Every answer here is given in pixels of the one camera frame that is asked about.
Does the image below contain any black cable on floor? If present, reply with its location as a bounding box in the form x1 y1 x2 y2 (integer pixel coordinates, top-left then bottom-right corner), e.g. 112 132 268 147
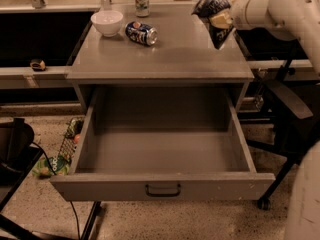
31 141 82 240

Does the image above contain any black drawer handle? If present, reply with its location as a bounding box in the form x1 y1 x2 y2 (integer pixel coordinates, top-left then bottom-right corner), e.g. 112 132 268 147
145 184 181 198

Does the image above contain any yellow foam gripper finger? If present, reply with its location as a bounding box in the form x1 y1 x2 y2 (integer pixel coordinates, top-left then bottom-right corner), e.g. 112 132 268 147
209 9 233 29

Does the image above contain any white bowl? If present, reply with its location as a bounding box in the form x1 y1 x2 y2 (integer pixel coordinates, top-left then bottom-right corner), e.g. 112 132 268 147
91 10 124 37

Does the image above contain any green white upright can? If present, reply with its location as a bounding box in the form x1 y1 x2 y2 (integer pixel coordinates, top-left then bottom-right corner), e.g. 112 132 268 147
135 0 150 17

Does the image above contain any yellow black tape measure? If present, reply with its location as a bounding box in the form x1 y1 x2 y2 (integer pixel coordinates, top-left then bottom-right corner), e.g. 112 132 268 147
30 59 46 71

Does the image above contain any green snack bag on floor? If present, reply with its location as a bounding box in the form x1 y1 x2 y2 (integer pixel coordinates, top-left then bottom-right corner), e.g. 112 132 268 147
32 155 71 178

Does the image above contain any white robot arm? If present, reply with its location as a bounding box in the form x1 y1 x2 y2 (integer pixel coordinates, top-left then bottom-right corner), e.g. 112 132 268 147
207 0 320 240

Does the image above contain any black chair left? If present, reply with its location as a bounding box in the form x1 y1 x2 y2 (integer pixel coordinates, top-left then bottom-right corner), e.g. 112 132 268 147
0 117 44 240

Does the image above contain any blue chip bag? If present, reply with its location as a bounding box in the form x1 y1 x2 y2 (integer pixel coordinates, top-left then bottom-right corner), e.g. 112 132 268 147
192 0 233 49

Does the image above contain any grey cabinet counter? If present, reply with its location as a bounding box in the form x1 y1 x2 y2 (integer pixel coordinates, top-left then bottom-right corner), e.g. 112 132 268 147
66 3 255 113

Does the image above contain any blue soda can lying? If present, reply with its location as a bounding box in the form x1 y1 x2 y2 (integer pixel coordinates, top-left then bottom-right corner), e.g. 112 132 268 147
125 21 158 46

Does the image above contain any wire basket on floor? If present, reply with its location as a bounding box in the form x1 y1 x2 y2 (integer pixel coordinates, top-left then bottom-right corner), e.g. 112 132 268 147
58 117 84 162

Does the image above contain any grey open drawer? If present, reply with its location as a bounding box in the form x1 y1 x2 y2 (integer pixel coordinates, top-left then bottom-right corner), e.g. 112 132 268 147
51 86 275 201

